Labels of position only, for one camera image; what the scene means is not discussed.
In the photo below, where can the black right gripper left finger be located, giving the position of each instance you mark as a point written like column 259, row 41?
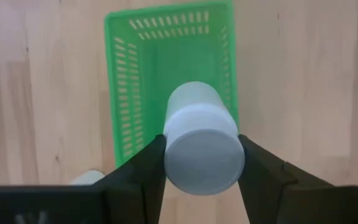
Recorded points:
column 135, row 186

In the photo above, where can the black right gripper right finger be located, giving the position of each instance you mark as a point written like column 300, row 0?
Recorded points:
column 269, row 189

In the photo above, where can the white pill bottle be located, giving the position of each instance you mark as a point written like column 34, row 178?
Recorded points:
column 202, row 149
column 87, row 178

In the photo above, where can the green plastic basket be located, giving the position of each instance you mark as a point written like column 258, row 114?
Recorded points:
column 154, row 62

